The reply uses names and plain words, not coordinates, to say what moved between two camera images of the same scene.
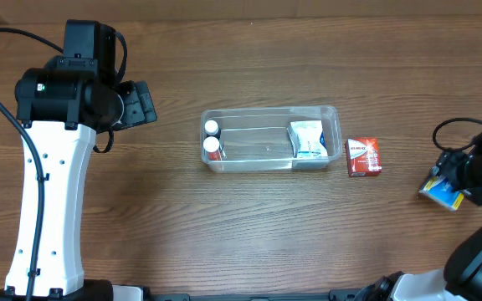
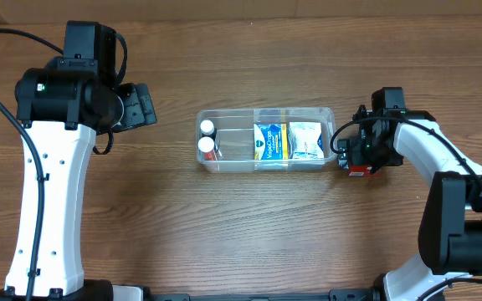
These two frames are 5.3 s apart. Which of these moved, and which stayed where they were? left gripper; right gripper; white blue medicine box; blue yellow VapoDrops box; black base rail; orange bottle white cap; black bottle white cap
Moved: orange bottle white cap; blue yellow VapoDrops box; black bottle white cap; right gripper
Stayed: left gripper; black base rail; white blue medicine box
